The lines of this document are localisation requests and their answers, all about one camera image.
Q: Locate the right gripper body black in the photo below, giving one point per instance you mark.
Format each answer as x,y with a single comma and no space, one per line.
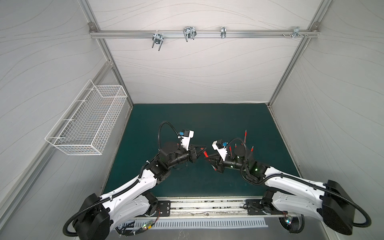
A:
221,162

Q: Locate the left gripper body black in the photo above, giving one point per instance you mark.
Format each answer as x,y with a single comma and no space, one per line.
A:
191,154

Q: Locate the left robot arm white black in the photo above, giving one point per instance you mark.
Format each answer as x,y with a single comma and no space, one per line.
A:
99,215

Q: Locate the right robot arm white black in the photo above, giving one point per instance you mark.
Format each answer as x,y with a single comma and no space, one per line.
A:
327,202

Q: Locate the green table mat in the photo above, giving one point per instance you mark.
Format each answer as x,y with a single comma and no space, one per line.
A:
153,125

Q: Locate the metal U-bolt clamp left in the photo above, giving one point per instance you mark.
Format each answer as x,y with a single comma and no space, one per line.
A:
158,39

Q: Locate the metal u-bolt clamp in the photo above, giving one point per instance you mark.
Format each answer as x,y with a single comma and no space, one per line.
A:
158,39
189,33

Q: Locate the metal U-bolt clamp middle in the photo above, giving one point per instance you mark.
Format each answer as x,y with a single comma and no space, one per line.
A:
189,33

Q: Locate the metal bolt clamp right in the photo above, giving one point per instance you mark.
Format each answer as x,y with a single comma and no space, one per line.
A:
295,34

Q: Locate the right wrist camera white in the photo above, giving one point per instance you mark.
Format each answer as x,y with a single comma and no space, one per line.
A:
221,148

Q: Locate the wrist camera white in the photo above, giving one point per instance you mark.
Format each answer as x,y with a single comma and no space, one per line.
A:
185,137
221,148

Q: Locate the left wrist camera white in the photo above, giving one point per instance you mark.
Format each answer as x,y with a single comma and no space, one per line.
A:
185,137

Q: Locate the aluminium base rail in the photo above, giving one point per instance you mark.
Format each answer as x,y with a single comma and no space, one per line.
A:
207,207

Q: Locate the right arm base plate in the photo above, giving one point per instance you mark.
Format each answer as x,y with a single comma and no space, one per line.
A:
260,207

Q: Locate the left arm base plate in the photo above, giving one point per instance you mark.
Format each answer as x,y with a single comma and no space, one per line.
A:
159,209

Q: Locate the white slotted cable duct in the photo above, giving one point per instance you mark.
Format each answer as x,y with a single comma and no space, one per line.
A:
215,223

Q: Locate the white wire basket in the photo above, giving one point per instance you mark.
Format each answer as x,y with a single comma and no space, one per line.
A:
85,127

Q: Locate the aluminium crossbar rail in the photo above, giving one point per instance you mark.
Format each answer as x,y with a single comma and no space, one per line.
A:
201,34

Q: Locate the small metal bracket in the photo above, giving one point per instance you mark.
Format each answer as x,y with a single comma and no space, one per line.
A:
223,32

